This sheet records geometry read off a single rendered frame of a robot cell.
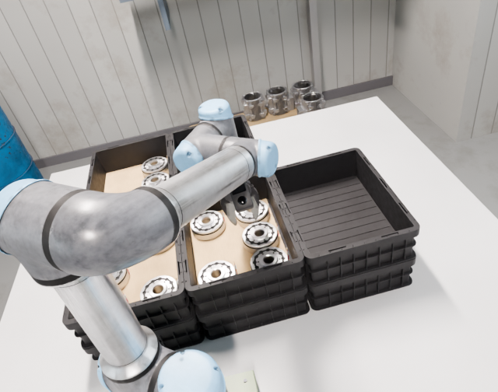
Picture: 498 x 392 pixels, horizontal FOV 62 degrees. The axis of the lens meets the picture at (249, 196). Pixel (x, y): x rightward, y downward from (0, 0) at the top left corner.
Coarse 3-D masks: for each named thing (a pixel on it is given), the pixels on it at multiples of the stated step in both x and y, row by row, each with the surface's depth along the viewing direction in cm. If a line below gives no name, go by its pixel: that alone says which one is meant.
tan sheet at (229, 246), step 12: (228, 228) 129; (240, 228) 128; (276, 228) 125; (192, 240) 127; (204, 240) 127; (216, 240) 126; (228, 240) 125; (240, 240) 124; (204, 252) 123; (216, 252) 122; (228, 252) 121; (240, 252) 120; (204, 264) 119; (240, 264) 117
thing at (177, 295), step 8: (176, 248) 112; (176, 256) 109; (184, 288) 101; (160, 296) 100; (168, 296) 99; (176, 296) 100; (184, 296) 101; (136, 304) 99; (144, 304) 99; (152, 304) 100; (160, 304) 100; (64, 312) 101; (136, 312) 100; (64, 320) 99; (72, 320) 99; (72, 328) 99
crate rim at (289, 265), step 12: (276, 192) 123; (276, 204) 119; (288, 228) 110; (180, 240) 114; (300, 252) 103; (276, 264) 102; (288, 264) 101; (300, 264) 102; (240, 276) 101; (252, 276) 101; (264, 276) 102; (192, 288) 100; (204, 288) 100; (216, 288) 101
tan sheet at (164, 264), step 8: (160, 256) 125; (168, 256) 124; (136, 264) 123; (144, 264) 123; (152, 264) 122; (160, 264) 122; (168, 264) 121; (176, 264) 121; (136, 272) 121; (144, 272) 121; (152, 272) 120; (160, 272) 119; (168, 272) 119; (176, 272) 118; (136, 280) 119; (144, 280) 118; (176, 280) 116; (128, 288) 117; (136, 288) 116; (128, 296) 115; (136, 296) 114
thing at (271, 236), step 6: (258, 222) 124; (264, 222) 124; (246, 228) 123; (252, 228) 123; (270, 228) 122; (246, 234) 122; (270, 234) 119; (276, 234) 119; (246, 240) 119; (252, 240) 119; (258, 240) 118; (264, 240) 118; (270, 240) 117; (252, 246) 117; (258, 246) 117; (264, 246) 117
